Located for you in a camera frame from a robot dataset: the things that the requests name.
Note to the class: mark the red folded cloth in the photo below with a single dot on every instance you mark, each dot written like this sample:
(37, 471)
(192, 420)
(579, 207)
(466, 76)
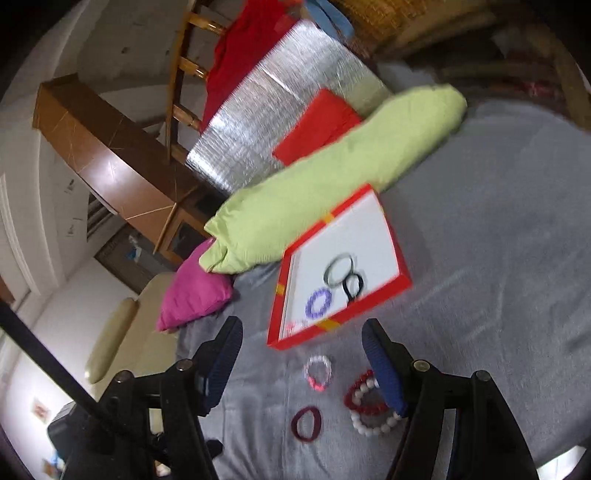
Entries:
(318, 129)

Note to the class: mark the red framed white tray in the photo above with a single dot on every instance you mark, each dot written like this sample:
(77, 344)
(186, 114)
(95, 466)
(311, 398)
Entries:
(344, 265)

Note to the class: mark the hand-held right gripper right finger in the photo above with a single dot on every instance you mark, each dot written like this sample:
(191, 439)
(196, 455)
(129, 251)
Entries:
(385, 369)

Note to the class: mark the black tripod pole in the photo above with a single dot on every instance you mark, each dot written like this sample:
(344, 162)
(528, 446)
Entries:
(55, 374)

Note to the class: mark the grey bed sheet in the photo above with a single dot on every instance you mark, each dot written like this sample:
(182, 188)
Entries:
(461, 277)

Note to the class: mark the brown wooden cabinet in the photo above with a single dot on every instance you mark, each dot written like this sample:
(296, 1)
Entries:
(111, 157)

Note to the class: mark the red fabric sheet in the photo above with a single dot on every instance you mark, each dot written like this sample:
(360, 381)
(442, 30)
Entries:
(244, 55)

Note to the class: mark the silver foil mat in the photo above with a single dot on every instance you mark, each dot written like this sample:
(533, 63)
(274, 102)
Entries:
(286, 101)

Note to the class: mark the magenta pillow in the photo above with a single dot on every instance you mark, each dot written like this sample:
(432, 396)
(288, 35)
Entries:
(196, 290)

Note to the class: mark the beige sofa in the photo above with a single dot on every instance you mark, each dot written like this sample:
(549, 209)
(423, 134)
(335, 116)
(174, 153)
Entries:
(124, 341)

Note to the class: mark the green pillow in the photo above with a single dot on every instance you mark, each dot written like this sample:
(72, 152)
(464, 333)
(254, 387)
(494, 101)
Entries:
(332, 180)

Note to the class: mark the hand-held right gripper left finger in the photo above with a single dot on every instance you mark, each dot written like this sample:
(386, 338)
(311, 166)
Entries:
(221, 364)

